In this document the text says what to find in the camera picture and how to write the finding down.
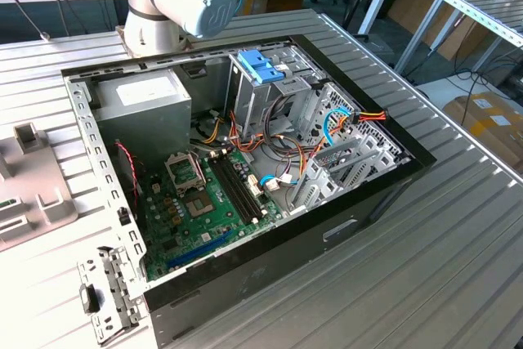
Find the metal disk bay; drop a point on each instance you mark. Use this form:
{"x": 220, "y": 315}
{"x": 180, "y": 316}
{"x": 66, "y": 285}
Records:
{"x": 323, "y": 185}

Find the black RAM slot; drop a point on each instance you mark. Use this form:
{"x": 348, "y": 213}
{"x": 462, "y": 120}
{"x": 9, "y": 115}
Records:
{"x": 235, "y": 187}
{"x": 245, "y": 187}
{"x": 230, "y": 187}
{"x": 240, "y": 187}

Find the metal optical drive cage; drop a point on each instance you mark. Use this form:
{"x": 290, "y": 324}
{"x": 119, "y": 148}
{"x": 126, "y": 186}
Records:
{"x": 249, "y": 104}

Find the blue plastic drive latch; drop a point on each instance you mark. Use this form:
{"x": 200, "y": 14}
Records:
{"x": 261, "y": 71}

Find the CPU socket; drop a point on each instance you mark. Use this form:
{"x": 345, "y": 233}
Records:
{"x": 198, "y": 206}

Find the black open PC case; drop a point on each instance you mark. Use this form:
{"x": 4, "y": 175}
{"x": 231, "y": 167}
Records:
{"x": 286, "y": 267}

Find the blue expansion slot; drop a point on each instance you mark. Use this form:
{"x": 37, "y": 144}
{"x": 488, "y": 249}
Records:
{"x": 196, "y": 251}

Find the green motherboard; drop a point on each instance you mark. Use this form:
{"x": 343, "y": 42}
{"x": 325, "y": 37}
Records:
{"x": 184, "y": 242}

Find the grey power supply unit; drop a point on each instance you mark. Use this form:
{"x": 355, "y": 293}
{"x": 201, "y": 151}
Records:
{"x": 143, "y": 120}

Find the black case fan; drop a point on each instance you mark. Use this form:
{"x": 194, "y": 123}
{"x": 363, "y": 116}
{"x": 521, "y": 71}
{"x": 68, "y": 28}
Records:
{"x": 126, "y": 185}

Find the grey parts rack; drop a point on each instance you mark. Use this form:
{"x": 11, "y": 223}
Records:
{"x": 37, "y": 185}

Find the yellow brown cardboard box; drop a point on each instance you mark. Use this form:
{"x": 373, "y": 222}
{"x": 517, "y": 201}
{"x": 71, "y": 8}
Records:
{"x": 490, "y": 136}

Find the green RAM stick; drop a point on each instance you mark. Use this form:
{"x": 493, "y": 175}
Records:
{"x": 8, "y": 202}

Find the aluminium slat table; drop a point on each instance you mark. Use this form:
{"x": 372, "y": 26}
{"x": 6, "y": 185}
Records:
{"x": 482, "y": 5}

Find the metal card retention bracket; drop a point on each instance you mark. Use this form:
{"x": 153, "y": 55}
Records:
{"x": 118, "y": 283}

